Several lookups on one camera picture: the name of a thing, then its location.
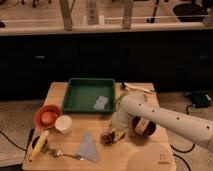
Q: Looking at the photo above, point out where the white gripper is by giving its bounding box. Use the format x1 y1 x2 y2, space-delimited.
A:
108 111 132 139

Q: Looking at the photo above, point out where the dark grape bunch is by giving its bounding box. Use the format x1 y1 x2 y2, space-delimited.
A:
100 131 115 145

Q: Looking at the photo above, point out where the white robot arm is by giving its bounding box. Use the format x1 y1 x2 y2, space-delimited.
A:
110 92 213 153

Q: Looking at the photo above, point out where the dark brown bowl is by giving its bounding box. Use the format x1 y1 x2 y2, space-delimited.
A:
132 117 156 137

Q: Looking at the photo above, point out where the grey cloth in tray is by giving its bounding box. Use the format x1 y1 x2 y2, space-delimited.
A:
93 96 109 110

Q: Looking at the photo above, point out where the white brush utensil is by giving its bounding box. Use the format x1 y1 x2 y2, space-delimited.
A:
121 82 157 94

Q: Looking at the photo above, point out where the blue-grey cloth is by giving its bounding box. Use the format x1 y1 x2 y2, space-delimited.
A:
76 133 100 162

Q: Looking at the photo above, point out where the green plastic tray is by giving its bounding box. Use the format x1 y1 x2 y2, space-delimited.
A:
62 78 116 114

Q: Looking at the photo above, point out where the white cup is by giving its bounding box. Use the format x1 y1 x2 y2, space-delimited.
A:
55 115 72 134

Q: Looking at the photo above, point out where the silver fork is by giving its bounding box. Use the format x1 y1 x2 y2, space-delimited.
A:
48 149 82 160

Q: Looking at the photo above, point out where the orange bowl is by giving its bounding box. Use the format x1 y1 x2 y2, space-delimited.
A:
34 105 62 129

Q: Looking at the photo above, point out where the blue bag on floor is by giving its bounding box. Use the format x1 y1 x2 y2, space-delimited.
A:
190 92 211 108

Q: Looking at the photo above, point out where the black cable right floor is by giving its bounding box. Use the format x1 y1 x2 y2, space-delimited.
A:
170 143 196 171

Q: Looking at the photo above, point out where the black cable floor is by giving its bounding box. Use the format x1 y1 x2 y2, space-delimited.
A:
170 143 196 171
0 129 27 153

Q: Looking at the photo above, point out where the black cable left floor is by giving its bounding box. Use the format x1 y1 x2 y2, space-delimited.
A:
0 129 27 153

